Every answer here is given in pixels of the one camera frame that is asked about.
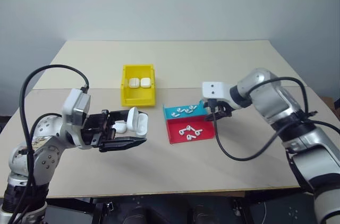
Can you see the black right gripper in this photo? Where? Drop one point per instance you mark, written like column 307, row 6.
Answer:
column 223, row 107

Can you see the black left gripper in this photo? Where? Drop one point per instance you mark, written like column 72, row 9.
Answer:
column 91, row 131

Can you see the white earbud case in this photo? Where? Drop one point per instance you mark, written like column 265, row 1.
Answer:
column 134, row 82
column 145, row 82
column 138, row 123

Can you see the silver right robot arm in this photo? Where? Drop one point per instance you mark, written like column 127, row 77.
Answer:
column 289, row 117

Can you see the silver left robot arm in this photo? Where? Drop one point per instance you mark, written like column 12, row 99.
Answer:
column 45, row 160

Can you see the yellow plastic bin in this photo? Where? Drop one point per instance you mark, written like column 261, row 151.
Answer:
column 138, row 96

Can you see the closed white earbud case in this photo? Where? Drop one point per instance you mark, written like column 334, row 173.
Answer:
column 145, row 82
column 134, row 82

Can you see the white earbud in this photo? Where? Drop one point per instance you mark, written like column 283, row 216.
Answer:
column 192, row 107
column 188, row 128
column 198, row 132
column 181, row 110
column 175, row 114
column 189, row 137
column 189, row 111
column 182, row 132

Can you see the blue plastic tray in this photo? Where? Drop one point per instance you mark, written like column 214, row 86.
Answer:
column 183, row 116

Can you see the red plastic tray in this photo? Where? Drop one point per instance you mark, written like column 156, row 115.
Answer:
column 191, row 140

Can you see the black rounded shape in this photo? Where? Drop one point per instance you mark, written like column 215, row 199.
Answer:
column 202, row 214
column 138, row 214

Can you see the brown cardboard box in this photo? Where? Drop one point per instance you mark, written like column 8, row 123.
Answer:
column 331, row 107

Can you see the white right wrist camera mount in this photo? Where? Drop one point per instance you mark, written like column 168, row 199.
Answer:
column 215, row 90

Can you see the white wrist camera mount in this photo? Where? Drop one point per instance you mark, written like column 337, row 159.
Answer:
column 77, row 107
column 215, row 90

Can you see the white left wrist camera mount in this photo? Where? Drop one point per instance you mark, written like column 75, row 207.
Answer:
column 77, row 107

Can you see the black under-table frame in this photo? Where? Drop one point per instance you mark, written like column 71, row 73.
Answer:
column 170, row 205

